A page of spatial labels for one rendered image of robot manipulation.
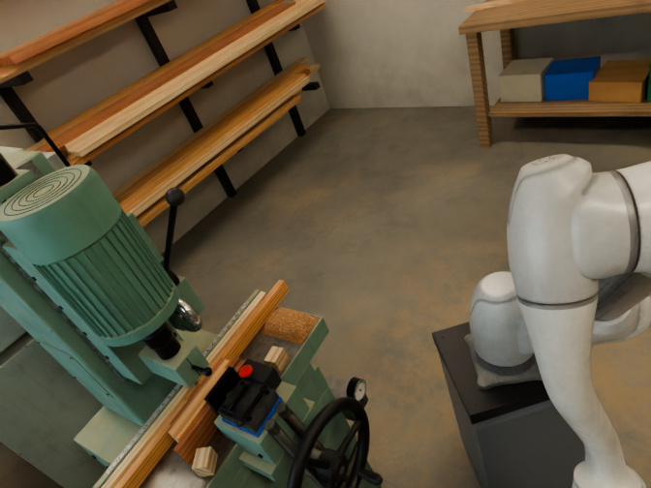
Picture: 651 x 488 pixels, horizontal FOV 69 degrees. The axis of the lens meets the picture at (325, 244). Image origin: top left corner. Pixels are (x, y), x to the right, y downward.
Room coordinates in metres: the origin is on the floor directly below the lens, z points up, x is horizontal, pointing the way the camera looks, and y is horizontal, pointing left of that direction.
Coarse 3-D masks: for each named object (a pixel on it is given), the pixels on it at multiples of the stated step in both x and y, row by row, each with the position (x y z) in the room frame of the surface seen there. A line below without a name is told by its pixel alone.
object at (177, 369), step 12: (144, 348) 0.85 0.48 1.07; (180, 348) 0.80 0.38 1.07; (192, 348) 0.78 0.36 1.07; (144, 360) 0.82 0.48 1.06; (156, 360) 0.79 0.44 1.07; (168, 360) 0.78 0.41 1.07; (180, 360) 0.76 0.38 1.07; (192, 360) 0.77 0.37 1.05; (204, 360) 0.78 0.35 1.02; (156, 372) 0.81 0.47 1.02; (168, 372) 0.77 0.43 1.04; (180, 372) 0.74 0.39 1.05; (192, 372) 0.76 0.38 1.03; (192, 384) 0.75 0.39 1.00
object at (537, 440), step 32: (448, 384) 0.91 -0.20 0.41; (512, 416) 0.63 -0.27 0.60; (544, 416) 0.62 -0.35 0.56; (480, 448) 0.63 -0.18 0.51; (512, 448) 0.63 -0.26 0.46; (544, 448) 0.62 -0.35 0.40; (576, 448) 0.61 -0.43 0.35; (480, 480) 0.74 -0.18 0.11; (512, 480) 0.63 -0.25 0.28; (544, 480) 0.62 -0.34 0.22
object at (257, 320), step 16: (288, 288) 1.05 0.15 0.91; (272, 304) 1.00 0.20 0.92; (256, 320) 0.95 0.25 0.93; (240, 336) 0.90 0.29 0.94; (224, 352) 0.87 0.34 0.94; (240, 352) 0.89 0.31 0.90; (160, 432) 0.71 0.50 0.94; (144, 448) 0.68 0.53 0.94; (160, 448) 0.68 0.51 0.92; (144, 464) 0.65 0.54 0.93; (128, 480) 0.62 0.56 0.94
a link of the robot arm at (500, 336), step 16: (496, 272) 0.81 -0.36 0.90; (480, 288) 0.79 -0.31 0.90; (496, 288) 0.77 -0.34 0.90; (512, 288) 0.74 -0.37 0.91; (480, 304) 0.76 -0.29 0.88; (496, 304) 0.73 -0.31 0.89; (512, 304) 0.71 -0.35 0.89; (480, 320) 0.74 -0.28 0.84; (496, 320) 0.71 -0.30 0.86; (512, 320) 0.70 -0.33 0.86; (480, 336) 0.74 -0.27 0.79; (496, 336) 0.71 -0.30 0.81; (512, 336) 0.69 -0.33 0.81; (528, 336) 0.68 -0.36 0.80; (480, 352) 0.75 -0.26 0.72; (496, 352) 0.71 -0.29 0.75; (512, 352) 0.69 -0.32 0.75; (528, 352) 0.69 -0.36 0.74
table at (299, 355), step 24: (264, 336) 0.91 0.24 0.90; (312, 336) 0.86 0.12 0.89; (288, 360) 0.80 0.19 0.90; (312, 408) 0.67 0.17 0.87; (216, 432) 0.68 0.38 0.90; (168, 456) 0.67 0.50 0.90; (240, 456) 0.62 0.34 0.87; (288, 456) 0.59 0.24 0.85; (144, 480) 0.64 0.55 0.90; (168, 480) 0.61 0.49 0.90; (192, 480) 0.59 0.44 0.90; (216, 480) 0.58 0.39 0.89
